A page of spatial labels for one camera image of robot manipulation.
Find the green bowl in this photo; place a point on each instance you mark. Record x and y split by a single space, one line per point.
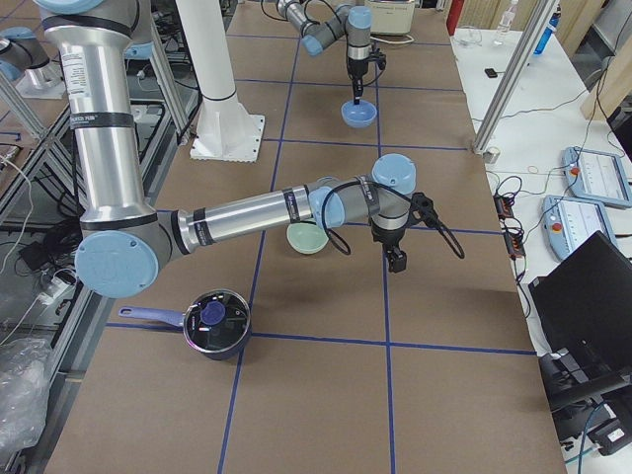
306 238

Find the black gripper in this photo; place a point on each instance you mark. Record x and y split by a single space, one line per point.
356 70
388 240

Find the orange black usb hub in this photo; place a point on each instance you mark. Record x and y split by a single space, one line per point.
512 229

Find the blue water bottle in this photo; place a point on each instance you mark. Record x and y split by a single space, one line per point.
548 32

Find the blue bowl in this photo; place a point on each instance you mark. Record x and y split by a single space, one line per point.
358 114

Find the crumpled clear plastic bag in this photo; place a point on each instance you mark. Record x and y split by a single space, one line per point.
25 383

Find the black laptop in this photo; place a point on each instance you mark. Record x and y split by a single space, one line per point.
585 303

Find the near blue teach pendant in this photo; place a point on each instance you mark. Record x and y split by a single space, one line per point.
570 221

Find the blue teach pendant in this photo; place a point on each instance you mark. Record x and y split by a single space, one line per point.
570 221
596 175

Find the dark blue saucepan with lid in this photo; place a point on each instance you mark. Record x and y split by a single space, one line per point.
217 324

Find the far blue teach pendant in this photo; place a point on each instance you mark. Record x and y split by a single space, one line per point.
596 175

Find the aluminium frame post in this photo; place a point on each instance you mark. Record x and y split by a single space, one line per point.
537 23

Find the white chrome toaster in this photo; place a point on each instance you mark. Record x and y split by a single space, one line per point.
391 18

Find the white pedestal column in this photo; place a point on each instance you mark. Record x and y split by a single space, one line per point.
225 130

